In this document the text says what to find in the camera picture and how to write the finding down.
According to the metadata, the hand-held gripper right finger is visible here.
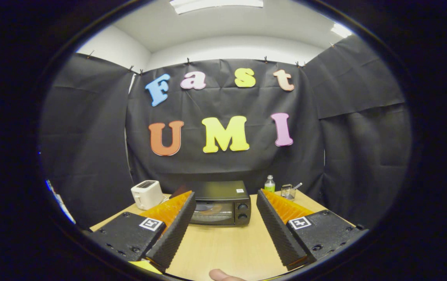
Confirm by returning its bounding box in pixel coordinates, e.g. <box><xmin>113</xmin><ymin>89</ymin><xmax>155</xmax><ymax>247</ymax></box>
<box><xmin>255</xmin><ymin>189</ymin><xmax>368</xmax><ymax>271</ymax></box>

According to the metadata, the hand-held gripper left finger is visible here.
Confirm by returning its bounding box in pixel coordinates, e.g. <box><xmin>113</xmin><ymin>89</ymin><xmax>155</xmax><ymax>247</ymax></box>
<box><xmin>89</xmin><ymin>190</ymin><xmax>197</xmax><ymax>274</ymax></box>

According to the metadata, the black toaster oven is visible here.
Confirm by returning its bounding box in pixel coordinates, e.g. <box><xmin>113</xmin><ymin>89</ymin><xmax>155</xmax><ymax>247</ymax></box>
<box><xmin>171</xmin><ymin>180</ymin><xmax>252</xmax><ymax>227</ymax></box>

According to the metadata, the white pop-up toaster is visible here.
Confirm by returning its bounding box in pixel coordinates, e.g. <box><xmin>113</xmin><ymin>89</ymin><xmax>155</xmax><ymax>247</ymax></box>
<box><xmin>131</xmin><ymin>180</ymin><xmax>164</xmax><ymax>210</ymax></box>

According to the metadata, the clear utensil holder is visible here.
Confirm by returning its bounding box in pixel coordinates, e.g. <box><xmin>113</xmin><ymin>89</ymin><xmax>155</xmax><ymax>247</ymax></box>
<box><xmin>280</xmin><ymin>184</ymin><xmax>297</xmax><ymax>201</ymax></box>

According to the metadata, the small ceiling light panel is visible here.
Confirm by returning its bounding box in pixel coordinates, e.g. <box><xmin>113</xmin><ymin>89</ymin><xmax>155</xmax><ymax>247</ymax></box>
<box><xmin>331</xmin><ymin>23</ymin><xmax>353</xmax><ymax>38</ymax></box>

